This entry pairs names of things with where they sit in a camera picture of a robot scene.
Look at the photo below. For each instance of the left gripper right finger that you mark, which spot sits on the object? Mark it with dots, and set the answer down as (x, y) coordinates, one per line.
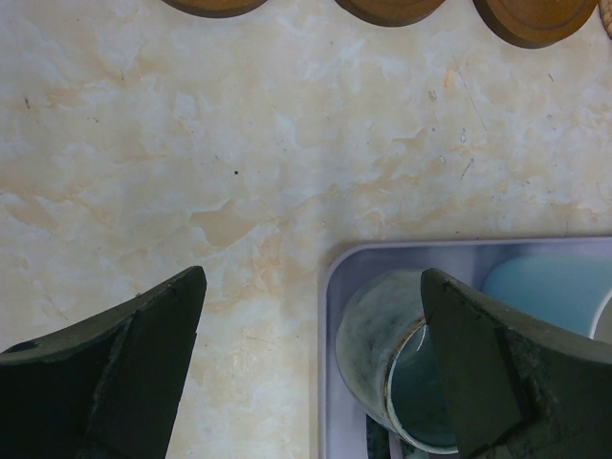
(516, 386)

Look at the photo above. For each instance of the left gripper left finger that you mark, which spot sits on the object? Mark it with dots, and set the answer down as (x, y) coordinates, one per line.
(108, 386)

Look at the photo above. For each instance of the white mug blue handle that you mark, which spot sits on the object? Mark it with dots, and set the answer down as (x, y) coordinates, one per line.
(570, 291)

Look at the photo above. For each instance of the dark wooden coaster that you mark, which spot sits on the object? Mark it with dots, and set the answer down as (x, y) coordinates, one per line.
(215, 8)
(534, 24)

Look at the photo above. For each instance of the woven rattan coaster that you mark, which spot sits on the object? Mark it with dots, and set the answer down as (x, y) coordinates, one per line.
(605, 12)

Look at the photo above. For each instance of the brown wooden coaster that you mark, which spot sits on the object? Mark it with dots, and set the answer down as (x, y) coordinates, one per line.
(391, 13)

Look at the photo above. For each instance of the grey-green mug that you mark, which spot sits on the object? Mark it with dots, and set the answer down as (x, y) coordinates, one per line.
(386, 359)

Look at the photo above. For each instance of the lavender plastic tray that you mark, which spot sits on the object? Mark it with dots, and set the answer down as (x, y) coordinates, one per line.
(342, 423)

